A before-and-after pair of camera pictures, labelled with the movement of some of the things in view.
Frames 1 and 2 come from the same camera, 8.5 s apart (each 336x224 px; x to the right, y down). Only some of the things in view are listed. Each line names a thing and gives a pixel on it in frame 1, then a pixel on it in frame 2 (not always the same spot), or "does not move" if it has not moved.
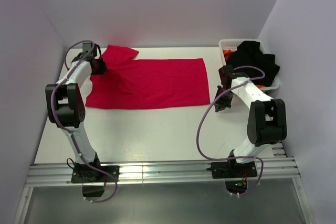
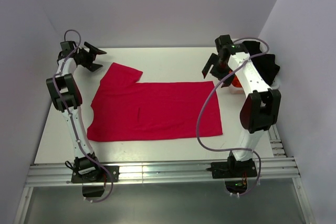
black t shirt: [249, 53] does not move
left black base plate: [81, 174] does not move
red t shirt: [133, 83] -> [124, 109]
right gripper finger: [223, 102] -> [211, 60]
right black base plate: [231, 169] does not move
